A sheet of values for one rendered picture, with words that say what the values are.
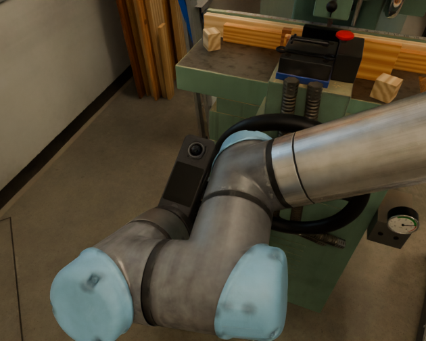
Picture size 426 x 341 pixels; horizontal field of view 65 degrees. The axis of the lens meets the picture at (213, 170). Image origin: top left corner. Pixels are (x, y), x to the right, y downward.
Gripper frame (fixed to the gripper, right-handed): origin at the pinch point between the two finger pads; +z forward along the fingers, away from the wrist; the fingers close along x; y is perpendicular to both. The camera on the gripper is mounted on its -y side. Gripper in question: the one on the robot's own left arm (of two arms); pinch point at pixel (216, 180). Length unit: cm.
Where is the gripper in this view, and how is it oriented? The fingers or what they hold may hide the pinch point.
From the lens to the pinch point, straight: 58.9
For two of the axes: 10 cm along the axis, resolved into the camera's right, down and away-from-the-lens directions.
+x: 9.3, 2.6, -2.5
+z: 3.1, -2.2, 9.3
